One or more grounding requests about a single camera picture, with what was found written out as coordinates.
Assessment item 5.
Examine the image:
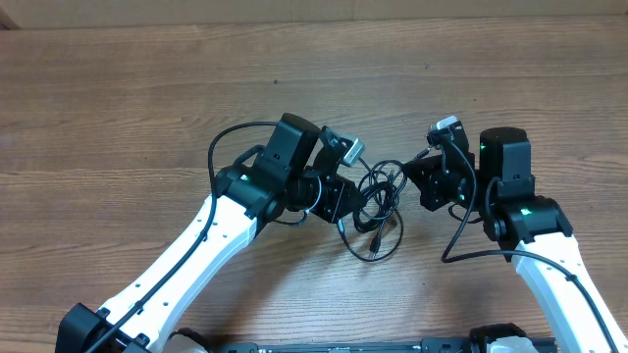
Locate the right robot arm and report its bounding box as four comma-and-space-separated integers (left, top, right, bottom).
402, 124, 627, 352

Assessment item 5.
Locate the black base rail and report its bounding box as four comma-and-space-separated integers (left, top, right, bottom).
166, 323, 560, 353

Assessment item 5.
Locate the black cable bundle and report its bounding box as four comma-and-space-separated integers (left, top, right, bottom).
336, 146, 433, 264

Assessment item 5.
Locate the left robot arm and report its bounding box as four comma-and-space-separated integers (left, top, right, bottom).
55, 113, 366, 352

